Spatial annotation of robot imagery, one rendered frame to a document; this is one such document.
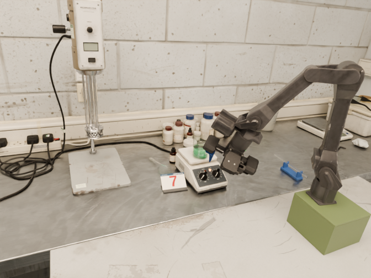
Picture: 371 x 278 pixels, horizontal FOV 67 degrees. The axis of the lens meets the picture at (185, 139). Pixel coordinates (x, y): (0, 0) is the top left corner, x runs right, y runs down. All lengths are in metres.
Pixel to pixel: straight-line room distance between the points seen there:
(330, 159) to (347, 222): 0.17
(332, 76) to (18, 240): 0.91
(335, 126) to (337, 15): 1.28
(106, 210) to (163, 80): 0.74
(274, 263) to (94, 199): 0.58
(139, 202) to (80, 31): 0.56
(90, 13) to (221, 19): 0.77
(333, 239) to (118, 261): 0.58
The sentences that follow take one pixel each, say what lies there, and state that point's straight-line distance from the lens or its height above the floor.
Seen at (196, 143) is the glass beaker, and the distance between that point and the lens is 1.02.
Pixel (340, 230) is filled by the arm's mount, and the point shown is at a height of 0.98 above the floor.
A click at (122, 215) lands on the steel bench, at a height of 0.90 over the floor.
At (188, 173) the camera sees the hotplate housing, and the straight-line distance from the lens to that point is 1.04.
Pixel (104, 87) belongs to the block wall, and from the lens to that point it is 1.36.
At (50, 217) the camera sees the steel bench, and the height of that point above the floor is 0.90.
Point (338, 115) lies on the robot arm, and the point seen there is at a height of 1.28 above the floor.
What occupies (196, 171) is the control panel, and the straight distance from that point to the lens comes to 1.02.
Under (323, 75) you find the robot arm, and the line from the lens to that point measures 0.78.
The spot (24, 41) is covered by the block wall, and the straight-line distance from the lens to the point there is 1.31.
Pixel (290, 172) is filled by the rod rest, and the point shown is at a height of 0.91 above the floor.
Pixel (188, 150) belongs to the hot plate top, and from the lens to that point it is 1.10.
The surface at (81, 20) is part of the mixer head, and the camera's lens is 0.92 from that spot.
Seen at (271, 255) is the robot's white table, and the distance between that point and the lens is 0.86.
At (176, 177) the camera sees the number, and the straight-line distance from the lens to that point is 1.04.
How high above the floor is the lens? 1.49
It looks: 25 degrees down
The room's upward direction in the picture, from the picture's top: 4 degrees clockwise
